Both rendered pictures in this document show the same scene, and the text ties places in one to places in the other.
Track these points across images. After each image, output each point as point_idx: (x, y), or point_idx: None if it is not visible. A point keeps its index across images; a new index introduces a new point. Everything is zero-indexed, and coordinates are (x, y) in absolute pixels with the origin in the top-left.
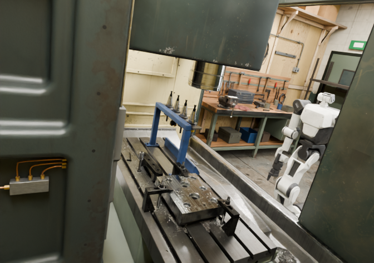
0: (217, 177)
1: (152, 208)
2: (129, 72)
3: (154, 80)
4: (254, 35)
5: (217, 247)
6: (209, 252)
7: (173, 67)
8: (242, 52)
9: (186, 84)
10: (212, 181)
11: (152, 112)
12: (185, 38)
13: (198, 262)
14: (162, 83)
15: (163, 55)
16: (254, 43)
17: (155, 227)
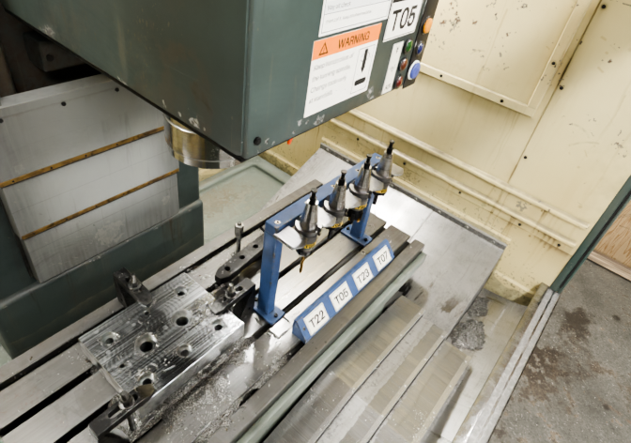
0: (428, 406)
1: (126, 306)
2: (421, 71)
3: (478, 108)
4: (191, 29)
5: (58, 434)
6: (41, 422)
7: (539, 87)
8: (172, 76)
9: (572, 150)
10: (383, 395)
11: (456, 180)
12: (59, 8)
13: (12, 410)
14: (499, 121)
15: (516, 48)
16: (196, 55)
17: (85, 326)
